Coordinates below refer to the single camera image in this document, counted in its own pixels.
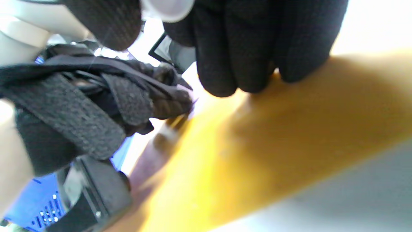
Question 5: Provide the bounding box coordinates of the person's left hand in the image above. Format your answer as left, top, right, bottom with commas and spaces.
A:
0, 43, 196, 177

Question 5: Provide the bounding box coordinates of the person's right hand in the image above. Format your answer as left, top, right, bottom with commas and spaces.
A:
63, 0, 350, 98

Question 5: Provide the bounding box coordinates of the lavender sticky note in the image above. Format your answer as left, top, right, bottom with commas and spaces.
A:
177, 84, 198, 104

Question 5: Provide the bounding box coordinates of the pink glue stick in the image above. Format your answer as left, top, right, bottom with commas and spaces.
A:
140, 0, 195, 23

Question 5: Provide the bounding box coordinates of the orange L-shaped folder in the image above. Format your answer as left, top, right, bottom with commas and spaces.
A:
103, 48, 412, 232

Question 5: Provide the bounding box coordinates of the person's left forearm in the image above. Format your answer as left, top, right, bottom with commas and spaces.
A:
0, 98, 34, 215

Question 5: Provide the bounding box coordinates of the black framed panel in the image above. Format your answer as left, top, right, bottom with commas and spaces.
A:
149, 32, 197, 73

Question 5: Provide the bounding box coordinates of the blue plastic file rack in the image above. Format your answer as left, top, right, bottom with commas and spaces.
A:
3, 135, 134, 232

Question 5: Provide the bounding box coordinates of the black wrist camera unit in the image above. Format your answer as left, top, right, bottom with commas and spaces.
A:
45, 155, 133, 232

